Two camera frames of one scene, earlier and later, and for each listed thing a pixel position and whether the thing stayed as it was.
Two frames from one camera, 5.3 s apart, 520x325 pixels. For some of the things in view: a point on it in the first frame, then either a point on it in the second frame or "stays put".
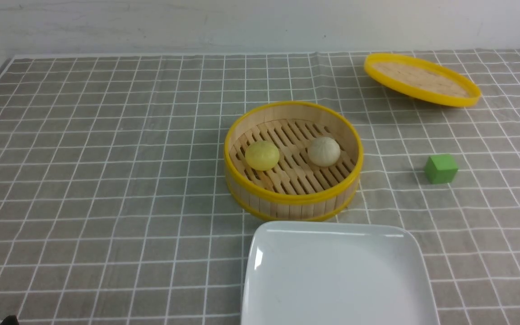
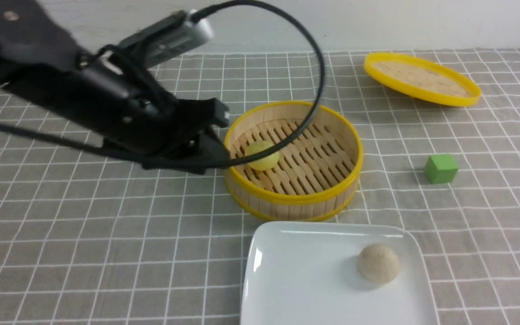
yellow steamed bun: x=262 y=155 stays put
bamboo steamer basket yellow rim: x=293 y=161 stays put
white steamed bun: x=324 y=151 -> x=378 y=263
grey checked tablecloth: x=99 y=195 stays put
